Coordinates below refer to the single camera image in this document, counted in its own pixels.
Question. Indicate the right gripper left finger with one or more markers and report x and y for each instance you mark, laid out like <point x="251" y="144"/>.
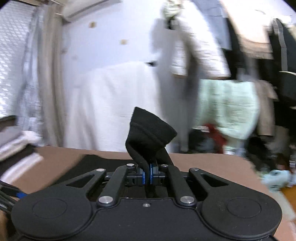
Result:
<point x="126" y="182"/>

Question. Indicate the red garment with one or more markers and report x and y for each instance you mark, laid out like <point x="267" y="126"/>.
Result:
<point x="217" y="137"/>

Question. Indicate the black white-striped jacket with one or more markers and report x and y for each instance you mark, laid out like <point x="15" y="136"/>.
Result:
<point x="283" y="46"/>

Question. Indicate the grey hanging hoodie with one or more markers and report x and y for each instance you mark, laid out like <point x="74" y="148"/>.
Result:
<point x="178" y="93"/>

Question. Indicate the silver insulation curtain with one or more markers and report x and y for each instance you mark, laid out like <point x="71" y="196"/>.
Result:
<point x="21" y="26"/>

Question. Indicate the light blue plush toy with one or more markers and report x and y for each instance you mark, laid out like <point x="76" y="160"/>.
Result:
<point x="276" y="179"/>

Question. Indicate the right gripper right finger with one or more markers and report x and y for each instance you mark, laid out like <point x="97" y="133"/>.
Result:
<point x="168" y="182"/>

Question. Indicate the stack of folded clothes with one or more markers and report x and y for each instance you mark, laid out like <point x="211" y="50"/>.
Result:
<point x="18" y="152"/>

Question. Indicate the light green quilted jacket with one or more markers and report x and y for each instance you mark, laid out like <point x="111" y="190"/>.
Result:
<point x="231" y="106"/>

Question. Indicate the white hanging blanket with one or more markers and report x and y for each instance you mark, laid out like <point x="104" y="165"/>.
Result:
<point x="103" y="101"/>

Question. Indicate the beige curtain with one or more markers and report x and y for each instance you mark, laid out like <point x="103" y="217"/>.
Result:
<point x="50" y="74"/>

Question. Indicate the black sweater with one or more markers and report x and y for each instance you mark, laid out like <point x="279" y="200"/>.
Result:
<point x="147" y="137"/>

